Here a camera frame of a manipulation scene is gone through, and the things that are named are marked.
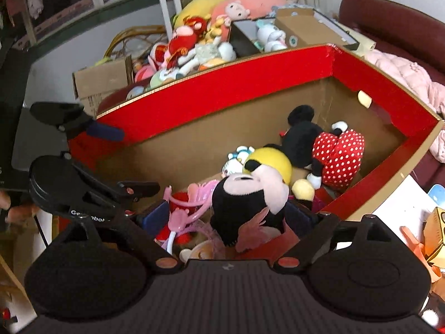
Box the Mickey Mouse plush toy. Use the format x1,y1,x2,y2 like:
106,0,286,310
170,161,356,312
210,146,315,252

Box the Minnie Mouse plush toy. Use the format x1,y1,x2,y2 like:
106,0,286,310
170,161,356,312
270,105,365,192

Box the pink plastic toy glasses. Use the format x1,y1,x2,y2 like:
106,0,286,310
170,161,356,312
161,180,219,255

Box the red food gift box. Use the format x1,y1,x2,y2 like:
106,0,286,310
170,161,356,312
69,45,444,219

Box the small doraemon figure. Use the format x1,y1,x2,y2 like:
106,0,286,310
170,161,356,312
222,146,255,178

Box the white instruction sheet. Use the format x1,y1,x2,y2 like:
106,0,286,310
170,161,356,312
346,176,437,244

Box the yellow cardboard box toy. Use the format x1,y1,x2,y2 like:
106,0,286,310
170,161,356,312
423,207,445,268

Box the orange plastic toy pan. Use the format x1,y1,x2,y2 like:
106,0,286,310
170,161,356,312
400,226,442,284

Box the red chinese doll plush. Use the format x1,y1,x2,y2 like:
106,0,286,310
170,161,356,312
150,15,211,69

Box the pink puffy jacket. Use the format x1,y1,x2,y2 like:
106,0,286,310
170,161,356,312
363,49,445,164

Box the yellow plush pillow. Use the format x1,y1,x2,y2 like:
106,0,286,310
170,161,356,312
173,0,225,29

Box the brown open cardboard box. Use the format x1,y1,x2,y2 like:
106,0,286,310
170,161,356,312
275,8,360,51

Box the dark red leather sofa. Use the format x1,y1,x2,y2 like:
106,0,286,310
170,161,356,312
338,0,445,192

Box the pink monkey plush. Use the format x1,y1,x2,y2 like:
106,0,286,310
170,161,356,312
211,0,293,22

